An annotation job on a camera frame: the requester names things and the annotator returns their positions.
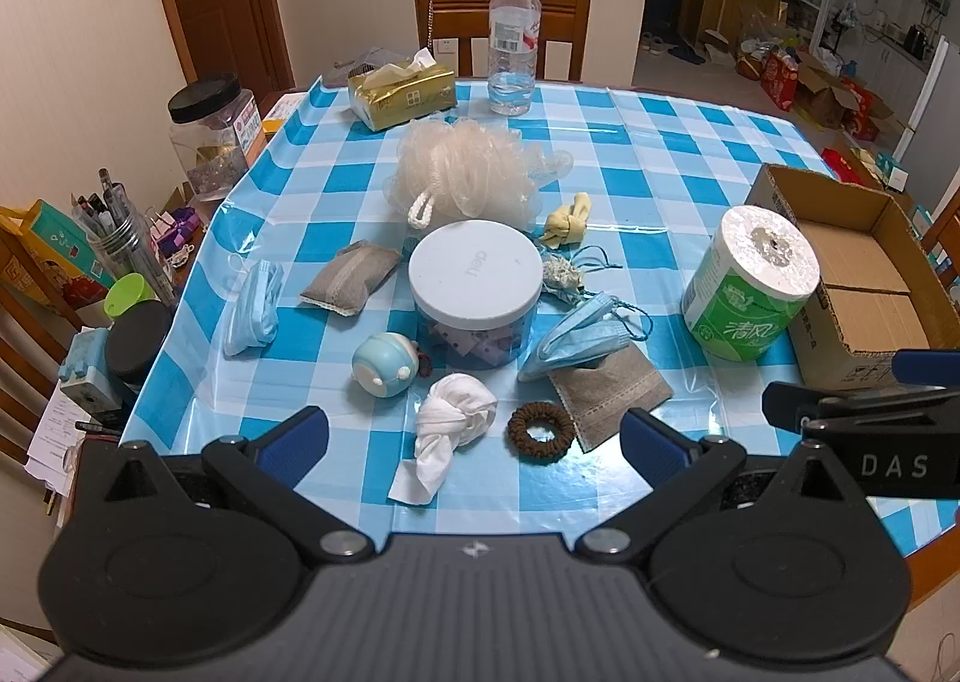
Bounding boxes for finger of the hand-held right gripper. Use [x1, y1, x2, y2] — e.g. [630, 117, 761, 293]
[761, 382, 960, 428]
[891, 348, 960, 390]

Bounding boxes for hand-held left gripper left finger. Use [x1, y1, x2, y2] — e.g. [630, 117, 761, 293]
[97, 406, 376, 567]

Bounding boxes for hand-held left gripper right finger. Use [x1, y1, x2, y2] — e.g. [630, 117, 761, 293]
[574, 408, 871, 567]

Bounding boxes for grey lace-trimmed sachet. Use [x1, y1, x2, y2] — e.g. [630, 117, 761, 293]
[547, 343, 674, 454]
[300, 239, 402, 318]

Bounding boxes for round light blue toy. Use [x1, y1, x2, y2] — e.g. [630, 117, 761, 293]
[352, 333, 432, 399]

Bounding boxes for cardboard box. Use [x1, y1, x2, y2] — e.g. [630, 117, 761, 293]
[795, 52, 860, 128]
[742, 163, 960, 392]

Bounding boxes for blue face mask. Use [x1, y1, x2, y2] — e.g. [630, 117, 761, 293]
[223, 258, 286, 358]
[517, 292, 638, 383]

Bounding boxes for brown hair scrunchie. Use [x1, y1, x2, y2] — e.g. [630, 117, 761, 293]
[507, 400, 575, 456]

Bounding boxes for white knotted cloth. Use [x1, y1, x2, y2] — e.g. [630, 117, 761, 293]
[388, 373, 498, 505]

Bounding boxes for beige mesh bath pouf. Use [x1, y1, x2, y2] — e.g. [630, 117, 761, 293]
[384, 115, 575, 233]

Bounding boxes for green-wrapped toilet paper roll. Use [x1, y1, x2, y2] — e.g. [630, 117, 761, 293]
[681, 205, 820, 362]

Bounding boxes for black round container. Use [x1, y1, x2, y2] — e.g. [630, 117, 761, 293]
[103, 301, 175, 383]

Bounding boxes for small teal boxes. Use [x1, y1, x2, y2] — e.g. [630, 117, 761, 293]
[874, 152, 912, 193]

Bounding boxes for green plastic cup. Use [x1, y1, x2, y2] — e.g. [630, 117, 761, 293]
[103, 273, 157, 319]

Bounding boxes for blue pencil sharpener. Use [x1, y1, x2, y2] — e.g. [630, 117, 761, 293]
[58, 328, 125, 420]

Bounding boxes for yellow knotted cloth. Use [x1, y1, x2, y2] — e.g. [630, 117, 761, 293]
[541, 193, 593, 252]

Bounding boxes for stack of papers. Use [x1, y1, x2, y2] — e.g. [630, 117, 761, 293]
[26, 382, 98, 480]

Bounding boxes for clear jar with white lid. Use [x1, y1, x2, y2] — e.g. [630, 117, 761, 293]
[407, 219, 543, 372]

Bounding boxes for pile of purple binder clips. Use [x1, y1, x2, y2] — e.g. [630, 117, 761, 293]
[150, 202, 203, 264]

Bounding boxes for glass jar of pens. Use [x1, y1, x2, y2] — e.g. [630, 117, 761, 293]
[71, 167, 177, 308]

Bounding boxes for white refrigerator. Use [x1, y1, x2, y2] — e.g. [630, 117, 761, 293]
[896, 37, 960, 192]

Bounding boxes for blue checked tablecloth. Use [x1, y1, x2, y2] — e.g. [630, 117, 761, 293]
[120, 77, 960, 563]

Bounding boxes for open cardboard box on floor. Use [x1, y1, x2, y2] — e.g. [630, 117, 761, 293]
[795, 52, 860, 128]

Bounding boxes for colourful printed box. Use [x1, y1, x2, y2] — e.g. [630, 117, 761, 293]
[0, 200, 113, 312]

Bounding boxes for red gift box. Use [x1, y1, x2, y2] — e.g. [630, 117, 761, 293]
[760, 47, 800, 113]

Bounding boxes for clear jar with black lid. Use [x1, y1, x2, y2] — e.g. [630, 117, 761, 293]
[167, 73, 267, 199]

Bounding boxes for gold tissue pack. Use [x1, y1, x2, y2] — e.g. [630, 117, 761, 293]
[346, 49, 458, 133]

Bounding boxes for pair of slippers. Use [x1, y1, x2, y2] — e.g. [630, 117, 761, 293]
[641, 32, 707, 65]

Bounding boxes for clear plastic water bottle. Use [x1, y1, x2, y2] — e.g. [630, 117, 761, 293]
[487, 0, 542, 116]

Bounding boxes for mesh pouch with blue cord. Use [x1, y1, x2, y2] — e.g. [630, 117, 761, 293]
[540, 245, 652, 344]

